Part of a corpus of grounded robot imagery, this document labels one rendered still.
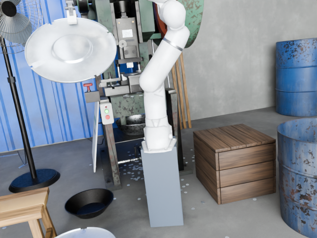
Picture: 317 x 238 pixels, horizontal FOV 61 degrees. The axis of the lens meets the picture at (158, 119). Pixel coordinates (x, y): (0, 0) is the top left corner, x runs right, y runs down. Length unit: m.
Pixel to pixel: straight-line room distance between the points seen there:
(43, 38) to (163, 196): 0.94
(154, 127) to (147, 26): 0.91
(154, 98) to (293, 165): 0.72
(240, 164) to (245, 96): 2.30
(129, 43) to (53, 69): 1.19
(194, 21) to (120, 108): 0.77
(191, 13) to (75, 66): 1.14
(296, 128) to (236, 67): 2.22
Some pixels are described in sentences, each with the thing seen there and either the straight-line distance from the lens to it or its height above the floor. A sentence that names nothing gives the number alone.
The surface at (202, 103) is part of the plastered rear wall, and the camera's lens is 3.60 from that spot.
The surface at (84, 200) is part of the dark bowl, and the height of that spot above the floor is 0.02.
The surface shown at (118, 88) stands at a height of 0.69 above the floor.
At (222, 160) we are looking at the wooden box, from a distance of 1.60.
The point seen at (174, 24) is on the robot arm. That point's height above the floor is 1.02.
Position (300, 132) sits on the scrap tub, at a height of 0.40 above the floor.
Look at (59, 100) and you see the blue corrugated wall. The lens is 3.25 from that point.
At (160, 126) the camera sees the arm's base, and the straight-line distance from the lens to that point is 1.35.
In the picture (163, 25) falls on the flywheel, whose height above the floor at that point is 1.12.
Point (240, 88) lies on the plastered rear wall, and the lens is 3.83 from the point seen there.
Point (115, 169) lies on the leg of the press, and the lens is 1.96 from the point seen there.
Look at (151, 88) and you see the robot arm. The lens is 1.26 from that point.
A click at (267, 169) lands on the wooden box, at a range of 1.77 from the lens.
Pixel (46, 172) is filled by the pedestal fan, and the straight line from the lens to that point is 2.50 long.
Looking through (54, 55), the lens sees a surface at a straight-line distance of 0.94.
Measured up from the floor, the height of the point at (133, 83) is 0.71.
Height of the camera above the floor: 0.91
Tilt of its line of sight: 14 degrees down
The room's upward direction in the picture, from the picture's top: 6 degrees counter-clockwise
